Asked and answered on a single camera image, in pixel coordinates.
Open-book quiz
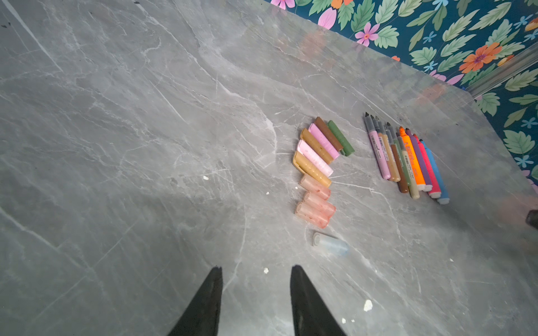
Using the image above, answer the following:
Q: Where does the pale pink pen cap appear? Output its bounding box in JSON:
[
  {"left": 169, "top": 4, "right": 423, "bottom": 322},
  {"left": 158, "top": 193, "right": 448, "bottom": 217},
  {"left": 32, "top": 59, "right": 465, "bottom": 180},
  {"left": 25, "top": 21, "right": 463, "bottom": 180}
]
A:
[{"left": 297, "top": 139, "right": 333, "bottom": 177}]

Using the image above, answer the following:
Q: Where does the translucent highlighter cap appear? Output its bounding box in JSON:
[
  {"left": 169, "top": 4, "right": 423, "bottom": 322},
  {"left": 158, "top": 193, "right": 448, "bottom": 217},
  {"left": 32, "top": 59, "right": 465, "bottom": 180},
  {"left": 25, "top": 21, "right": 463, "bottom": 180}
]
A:
[{"left": 298, "top": 174, "right": 331, "bottom": 200}]

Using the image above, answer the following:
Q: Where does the pink marker pen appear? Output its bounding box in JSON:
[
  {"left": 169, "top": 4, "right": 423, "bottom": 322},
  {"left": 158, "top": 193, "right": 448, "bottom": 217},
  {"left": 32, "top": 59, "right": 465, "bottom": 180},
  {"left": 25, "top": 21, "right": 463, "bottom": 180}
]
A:
[{"left": 413, "top": 134, "right": 441, "bottom": 200}]

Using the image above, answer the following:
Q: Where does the beige marker pen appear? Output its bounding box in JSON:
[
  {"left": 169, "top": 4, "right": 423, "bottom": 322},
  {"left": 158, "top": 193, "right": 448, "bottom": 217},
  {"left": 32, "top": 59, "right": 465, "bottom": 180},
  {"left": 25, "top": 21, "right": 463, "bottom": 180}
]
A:
[{"left": 397, "top": 136, "right": 420, "bottom": 200}]

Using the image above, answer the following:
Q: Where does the translucent purple marker cap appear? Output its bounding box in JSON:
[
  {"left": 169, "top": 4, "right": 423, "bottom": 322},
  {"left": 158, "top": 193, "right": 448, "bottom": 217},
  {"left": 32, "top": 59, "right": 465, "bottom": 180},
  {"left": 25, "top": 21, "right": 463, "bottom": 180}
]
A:
[{"left": 303, "top": 192, "right": 336, "bottom": 218}]

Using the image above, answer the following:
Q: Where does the beige pen cap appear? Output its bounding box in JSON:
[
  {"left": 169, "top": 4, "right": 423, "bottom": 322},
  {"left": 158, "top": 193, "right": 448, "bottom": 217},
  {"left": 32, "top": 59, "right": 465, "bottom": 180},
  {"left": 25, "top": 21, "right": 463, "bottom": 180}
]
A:
[{"left": 292, "top": 151, "right": 332, "bottom": 188}]

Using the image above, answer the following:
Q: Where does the brown pen tan cap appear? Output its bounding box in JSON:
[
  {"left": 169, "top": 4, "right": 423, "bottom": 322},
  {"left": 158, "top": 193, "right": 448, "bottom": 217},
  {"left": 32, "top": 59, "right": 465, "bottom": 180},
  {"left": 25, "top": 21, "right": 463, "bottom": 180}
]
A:
[{"left": 385, "top": 123, "right": 409, "bottom": 193}]

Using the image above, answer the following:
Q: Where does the tan pen lilac cap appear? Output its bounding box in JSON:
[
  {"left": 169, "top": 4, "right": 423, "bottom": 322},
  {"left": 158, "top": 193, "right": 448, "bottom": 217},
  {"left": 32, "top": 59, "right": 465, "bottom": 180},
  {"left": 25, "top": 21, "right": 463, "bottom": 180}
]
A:
[{"left": 375, "top": 116, "right": 400, "bottom": 183}]

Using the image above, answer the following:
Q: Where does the translucent pink marker cap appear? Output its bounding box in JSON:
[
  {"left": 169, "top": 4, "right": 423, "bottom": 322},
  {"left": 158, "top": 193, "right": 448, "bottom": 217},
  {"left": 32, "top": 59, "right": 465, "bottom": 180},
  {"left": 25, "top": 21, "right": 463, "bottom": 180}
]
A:
[{"left": 295, "top": 202, "right": 329, "bottom": 229}]

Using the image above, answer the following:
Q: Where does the translucent blue marker cap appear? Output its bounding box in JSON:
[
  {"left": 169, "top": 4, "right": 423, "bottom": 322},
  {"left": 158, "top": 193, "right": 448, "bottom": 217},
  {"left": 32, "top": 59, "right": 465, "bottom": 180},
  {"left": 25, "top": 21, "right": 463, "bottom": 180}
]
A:
[{"left": 312, "top": 232, "right": 349, "bottom": 256}]

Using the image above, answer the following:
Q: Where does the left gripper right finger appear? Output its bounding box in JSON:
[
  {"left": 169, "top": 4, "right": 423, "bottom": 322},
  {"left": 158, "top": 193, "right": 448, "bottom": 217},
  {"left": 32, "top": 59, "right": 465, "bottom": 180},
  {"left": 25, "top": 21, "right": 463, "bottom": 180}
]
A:
[{"left": 290, "top": 265, "right": 345, "bottom": 336}]

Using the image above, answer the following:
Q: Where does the orange pen brown cap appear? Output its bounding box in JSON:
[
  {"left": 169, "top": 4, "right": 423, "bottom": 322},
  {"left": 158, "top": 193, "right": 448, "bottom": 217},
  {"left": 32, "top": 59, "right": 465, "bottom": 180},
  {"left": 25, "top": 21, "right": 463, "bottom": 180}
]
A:
[{"left": 373, "top": 116, "right": 401, "bottom": 182}]

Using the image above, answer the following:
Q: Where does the purple marker pen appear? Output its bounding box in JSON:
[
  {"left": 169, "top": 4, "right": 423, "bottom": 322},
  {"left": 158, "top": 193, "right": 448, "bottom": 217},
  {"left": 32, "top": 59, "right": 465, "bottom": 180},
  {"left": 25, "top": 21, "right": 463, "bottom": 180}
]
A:
[{"left": 406, "top": 128, "right": 433, "bottom": 192}]

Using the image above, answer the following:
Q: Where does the blue marker pen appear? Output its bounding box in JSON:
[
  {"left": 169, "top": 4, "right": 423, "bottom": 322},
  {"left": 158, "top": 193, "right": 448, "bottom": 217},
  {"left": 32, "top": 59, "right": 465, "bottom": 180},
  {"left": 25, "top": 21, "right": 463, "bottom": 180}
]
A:
[{"left": 420, "top": 139, "right": 450, "bottom": 205}]

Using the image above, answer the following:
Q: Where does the orange highlighter pen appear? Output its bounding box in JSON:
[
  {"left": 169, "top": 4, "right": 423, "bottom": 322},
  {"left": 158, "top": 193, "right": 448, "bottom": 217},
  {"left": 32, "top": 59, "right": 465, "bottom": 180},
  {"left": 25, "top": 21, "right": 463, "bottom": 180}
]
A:
[{"left": 399, "top": 127, "right": 426, "bottom": 191}]

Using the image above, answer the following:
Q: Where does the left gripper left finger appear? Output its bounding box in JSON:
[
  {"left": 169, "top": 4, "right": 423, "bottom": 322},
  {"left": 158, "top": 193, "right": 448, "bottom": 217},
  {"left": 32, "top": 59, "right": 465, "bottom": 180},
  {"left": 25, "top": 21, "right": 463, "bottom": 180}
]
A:
[{"left": 168, "top": 267, "right": 223, "bottom": 336}]

